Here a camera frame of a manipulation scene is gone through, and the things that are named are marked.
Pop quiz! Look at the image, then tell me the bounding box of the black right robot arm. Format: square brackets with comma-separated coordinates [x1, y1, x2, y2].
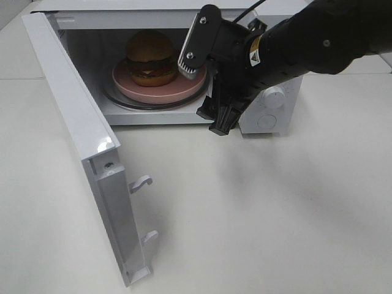
[178, 1, 391, 136]

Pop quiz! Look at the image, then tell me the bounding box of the white microwave door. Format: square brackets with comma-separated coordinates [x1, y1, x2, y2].
[22, 12, 158, 286]

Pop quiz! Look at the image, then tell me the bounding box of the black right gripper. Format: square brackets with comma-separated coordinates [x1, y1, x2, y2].
[177, 4, 266, 135]

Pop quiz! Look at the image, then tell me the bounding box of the pink round plate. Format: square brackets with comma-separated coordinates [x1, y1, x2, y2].
[111, 61, 207, 104]

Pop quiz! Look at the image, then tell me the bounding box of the white lower timer knob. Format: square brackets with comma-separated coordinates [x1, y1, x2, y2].
[262, 86, 286, 109]

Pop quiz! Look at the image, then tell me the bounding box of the burger with brown bun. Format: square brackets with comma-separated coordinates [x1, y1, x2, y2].
[126, 29, 178, 87]

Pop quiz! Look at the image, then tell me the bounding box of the glass microwave turntable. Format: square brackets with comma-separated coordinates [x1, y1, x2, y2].
[102, 71, 212, 111]

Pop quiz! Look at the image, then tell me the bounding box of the round white door release button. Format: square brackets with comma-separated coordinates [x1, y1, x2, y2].
[257, 115, 277, 129]

